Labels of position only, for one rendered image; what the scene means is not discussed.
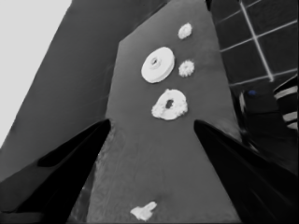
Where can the large thick white disc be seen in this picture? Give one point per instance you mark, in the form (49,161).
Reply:
(163,70)

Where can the small white T-shaped piece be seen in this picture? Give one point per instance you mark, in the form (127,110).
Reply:
(143,212)

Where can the small white toothed gear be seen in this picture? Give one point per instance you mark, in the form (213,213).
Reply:
(157,109)
(182,32)
(183,69)
(181,109)

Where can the dark robot torso block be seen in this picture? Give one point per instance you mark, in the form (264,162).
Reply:
(264,124)

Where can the white round carrier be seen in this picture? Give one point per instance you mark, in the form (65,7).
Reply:
(170,93)

